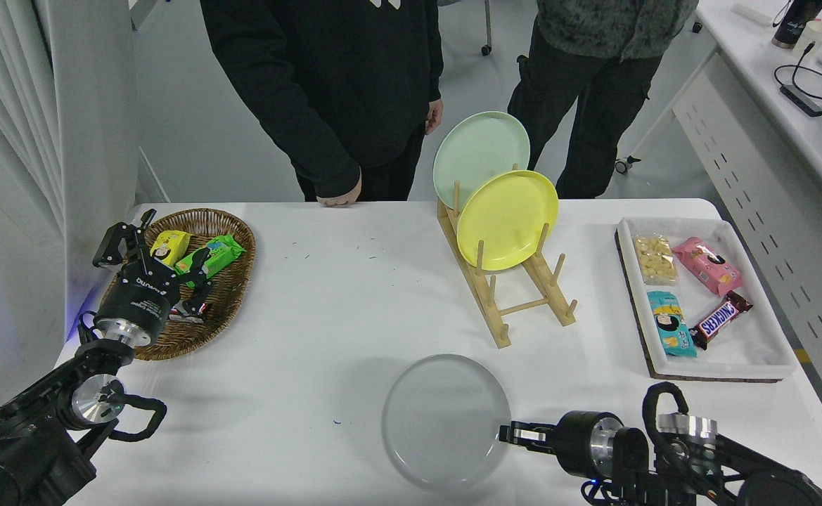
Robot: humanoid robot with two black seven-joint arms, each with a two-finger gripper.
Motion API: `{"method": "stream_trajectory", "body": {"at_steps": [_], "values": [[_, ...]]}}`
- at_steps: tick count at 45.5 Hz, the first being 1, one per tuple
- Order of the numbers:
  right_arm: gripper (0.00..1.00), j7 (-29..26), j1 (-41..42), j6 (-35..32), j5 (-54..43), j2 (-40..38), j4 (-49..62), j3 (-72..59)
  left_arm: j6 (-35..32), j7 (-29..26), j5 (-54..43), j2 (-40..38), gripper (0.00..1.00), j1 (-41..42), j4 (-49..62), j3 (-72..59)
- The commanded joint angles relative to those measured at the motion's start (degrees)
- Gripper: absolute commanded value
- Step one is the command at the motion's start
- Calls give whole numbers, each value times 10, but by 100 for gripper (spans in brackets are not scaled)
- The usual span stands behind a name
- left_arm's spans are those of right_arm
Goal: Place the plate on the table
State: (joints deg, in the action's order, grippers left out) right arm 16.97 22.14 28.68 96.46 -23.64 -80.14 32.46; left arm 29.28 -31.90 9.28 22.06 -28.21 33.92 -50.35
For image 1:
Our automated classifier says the white curtain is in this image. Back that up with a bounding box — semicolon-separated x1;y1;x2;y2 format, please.
0;0;67;240

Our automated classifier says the brown wicker basket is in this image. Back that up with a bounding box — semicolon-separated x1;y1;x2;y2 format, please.
98;207;257;361

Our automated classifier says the blue snack pack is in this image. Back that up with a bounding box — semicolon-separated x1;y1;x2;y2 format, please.
647;290;698;358

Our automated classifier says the green snack pack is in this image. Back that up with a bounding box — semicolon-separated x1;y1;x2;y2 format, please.
173;234;248;282

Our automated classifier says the brown Snickers bar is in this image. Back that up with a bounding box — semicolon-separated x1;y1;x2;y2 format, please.
688;290;754;350

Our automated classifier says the black cable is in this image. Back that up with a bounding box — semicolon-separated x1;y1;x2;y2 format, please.
775;41;822;103

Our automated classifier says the person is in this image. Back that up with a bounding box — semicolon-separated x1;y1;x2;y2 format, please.
200;0;444;207
508;0;700;200

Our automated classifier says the person's right hand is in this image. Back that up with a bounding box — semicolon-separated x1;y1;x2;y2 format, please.
316;169;364;207

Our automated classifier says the white side desk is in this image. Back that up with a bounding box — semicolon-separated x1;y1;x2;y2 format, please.
615;0;822;450

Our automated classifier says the yellow round plate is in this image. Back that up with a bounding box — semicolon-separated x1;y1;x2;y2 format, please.
456;170;560;272

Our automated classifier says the pale green round plate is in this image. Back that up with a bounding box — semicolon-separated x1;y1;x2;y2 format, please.
432;111;531;212

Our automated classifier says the grey round plate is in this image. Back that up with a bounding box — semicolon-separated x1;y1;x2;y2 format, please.
382;353;512;491

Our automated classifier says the clear bag of nuts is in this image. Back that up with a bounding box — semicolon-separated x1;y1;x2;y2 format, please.
632;233;679;285

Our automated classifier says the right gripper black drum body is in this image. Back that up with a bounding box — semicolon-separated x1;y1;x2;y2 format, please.
557;410;605;477

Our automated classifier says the wooden plate rack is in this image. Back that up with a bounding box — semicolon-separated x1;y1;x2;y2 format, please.
437;163;579;349

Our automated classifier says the white rectangular tray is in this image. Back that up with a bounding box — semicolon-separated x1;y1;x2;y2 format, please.
618;216;798;377

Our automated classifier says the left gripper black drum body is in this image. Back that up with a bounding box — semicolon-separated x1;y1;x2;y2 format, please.
94;266;174;337

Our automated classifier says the black bottle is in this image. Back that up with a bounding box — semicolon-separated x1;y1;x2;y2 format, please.
773;0;822;50

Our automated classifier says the black adapter hub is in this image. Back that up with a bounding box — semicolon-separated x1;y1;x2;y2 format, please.
781;84;822;118

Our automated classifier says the dark wrapped chocolate bar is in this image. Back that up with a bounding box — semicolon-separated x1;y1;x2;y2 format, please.
169;301;213;324

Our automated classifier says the pink snack pack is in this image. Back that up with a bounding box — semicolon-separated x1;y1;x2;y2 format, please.
673;236;743;296

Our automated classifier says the yellow snack pack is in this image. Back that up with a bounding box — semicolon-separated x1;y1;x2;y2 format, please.
148;230;193;269

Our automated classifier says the white cup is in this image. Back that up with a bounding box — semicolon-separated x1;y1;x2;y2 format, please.
792;20;822;60

